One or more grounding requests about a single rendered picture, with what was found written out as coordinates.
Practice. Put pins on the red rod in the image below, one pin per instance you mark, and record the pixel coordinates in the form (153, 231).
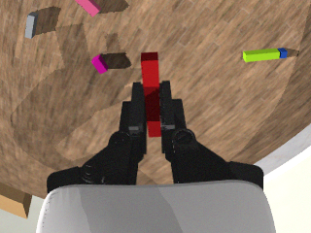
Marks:
(150, 76)

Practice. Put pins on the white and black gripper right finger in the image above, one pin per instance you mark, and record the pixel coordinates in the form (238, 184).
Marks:
(193, 162)

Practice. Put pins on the grey rectangular block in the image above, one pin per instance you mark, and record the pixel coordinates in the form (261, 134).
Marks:
(31, 24)

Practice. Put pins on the pink rod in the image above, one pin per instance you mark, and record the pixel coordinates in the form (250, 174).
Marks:
(90, 6)

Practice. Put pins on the small blue block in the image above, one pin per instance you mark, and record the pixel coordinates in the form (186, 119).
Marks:
(283, 53)

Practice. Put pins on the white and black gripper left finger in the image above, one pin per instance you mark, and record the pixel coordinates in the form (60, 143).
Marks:
(125, 150)

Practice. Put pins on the small magenta block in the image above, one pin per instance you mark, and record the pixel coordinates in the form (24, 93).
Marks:
(99, 64)

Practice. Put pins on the lime green rod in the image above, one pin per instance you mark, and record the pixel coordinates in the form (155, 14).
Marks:
(256, 55)

